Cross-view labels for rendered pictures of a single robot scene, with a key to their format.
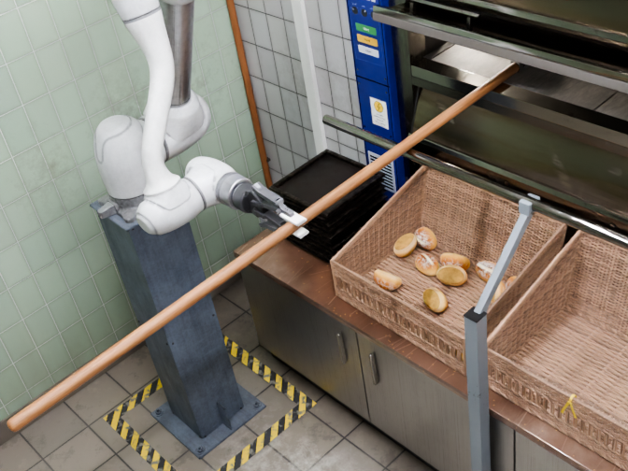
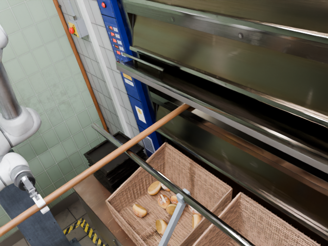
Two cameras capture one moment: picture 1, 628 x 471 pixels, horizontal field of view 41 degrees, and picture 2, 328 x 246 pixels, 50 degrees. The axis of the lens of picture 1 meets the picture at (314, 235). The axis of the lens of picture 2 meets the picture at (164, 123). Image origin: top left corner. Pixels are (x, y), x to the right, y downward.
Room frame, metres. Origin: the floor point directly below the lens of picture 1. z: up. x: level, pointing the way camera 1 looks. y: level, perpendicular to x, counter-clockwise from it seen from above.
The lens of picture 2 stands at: (0.72, -0.65, 2.16)
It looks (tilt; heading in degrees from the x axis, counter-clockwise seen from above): 36 degrees down; 8
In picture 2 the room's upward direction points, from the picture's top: 15 degrees counter-clockwise
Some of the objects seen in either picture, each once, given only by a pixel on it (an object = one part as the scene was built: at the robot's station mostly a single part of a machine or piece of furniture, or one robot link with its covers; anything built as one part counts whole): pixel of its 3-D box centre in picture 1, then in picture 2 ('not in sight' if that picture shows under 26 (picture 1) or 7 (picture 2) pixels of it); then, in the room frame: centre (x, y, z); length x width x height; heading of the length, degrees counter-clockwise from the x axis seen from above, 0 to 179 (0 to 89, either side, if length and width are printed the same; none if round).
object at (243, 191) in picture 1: (253, 201); (28, 184); (1.80, 0.14, 1.19); 0.09 x 0.07 x 0.08; 37
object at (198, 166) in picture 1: (207, 180); (12, 167); (1.94, 0.26, 1.19); 0.16 x 0.13 x 0.11; 37
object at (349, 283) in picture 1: (445, 260); (167, 204); (1.98, -0.38, 0.72); 0.56 x 0.49 x 0.28; 36
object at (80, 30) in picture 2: not in sight; (78, 27); (2.86, 0.00, 1.46); 0.10 x 0.07 x 0.10; 37
